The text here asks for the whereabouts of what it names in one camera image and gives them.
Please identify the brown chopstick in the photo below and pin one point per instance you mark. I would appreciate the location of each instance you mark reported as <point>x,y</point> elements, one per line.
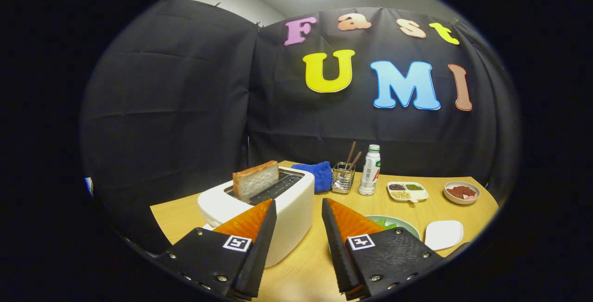
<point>356,160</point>
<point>350,154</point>

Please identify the blue cloth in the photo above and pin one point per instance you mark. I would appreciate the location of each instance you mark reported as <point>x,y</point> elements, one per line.
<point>317,177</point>

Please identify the pale green plate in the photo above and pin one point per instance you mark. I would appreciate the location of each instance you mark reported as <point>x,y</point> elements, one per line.
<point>408,228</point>

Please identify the white divided dish with beans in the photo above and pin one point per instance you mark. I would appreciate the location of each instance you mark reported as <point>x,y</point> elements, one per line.
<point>419,195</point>

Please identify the toasted bread slice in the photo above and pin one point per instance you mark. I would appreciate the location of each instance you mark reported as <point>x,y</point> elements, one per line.
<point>255,181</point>

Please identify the pale pink meat piece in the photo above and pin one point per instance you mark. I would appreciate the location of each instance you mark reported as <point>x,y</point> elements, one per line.
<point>470,197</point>

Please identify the dark red meat slices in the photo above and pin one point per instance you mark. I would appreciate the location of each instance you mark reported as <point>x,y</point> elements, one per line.
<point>458,191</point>

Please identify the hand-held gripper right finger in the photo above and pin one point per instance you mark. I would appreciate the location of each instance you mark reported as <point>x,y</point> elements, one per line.
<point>336,251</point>

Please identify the white toaster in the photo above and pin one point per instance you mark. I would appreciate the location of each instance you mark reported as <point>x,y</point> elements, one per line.
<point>292,218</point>

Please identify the flat white plate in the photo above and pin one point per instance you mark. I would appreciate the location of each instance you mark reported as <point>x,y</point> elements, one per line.
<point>444,235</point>

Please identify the green lettuce leaf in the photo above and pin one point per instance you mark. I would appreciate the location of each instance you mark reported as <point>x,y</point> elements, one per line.
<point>387,224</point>

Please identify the white bowl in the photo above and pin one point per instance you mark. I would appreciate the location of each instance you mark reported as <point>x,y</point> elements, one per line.
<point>458,202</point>

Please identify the black backdrop cloth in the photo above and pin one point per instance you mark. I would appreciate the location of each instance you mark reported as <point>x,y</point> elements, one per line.
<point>185,107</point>

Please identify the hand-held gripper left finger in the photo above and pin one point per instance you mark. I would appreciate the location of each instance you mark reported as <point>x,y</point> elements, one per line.
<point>261,251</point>

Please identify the white drink bottle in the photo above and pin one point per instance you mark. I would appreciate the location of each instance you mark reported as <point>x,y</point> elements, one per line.
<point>369,174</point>

